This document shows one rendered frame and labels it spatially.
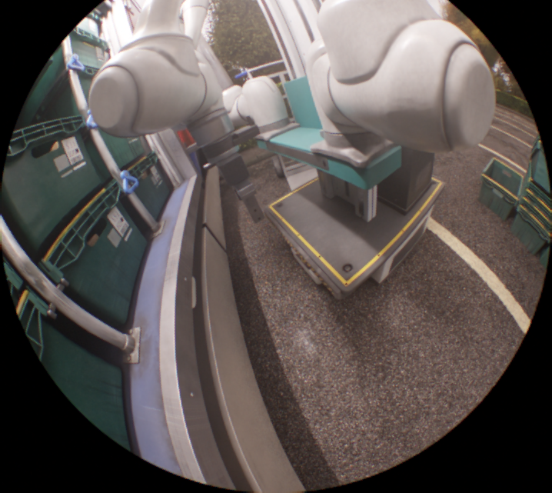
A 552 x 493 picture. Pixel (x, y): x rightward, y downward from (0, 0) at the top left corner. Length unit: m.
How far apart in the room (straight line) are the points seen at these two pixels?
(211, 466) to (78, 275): 0.43
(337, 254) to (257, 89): 0.72
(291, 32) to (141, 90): 0.71
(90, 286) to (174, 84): 0.42
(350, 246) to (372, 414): 0.77
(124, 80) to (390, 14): 0.22
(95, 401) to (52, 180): 0.47
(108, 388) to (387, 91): 0.60
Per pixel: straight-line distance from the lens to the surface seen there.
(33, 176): 0.53
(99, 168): 0.81
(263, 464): 0.55
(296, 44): 0.81
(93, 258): 0.51
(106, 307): 0.49
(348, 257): 0.69
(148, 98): 0.18
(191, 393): 0.37
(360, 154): 0.38
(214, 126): 0.35
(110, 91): 0.19
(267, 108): 0.76
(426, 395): 1.00
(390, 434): 1.00
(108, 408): 0.47
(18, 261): 0.41
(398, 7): 0.20
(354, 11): 0.20
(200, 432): 0.38
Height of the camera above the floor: 0.89
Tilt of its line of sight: 37 degrees down
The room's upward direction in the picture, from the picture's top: 23 degrees counter-clockwise
